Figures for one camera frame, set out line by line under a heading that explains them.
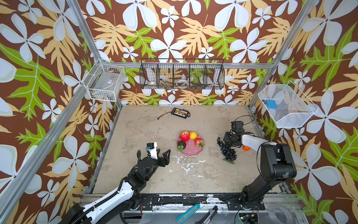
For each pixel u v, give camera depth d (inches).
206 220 27.1
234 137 28.3
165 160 28.3
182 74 38.6
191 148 37.1
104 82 33.9
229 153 34.6
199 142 36.4
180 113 45.1
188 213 27.9
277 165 18.6
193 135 37.7
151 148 27.2
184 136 36.7
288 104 32.3
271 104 33.9
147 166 23.7
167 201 29.6
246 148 25.5
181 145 35.7
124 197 21.2
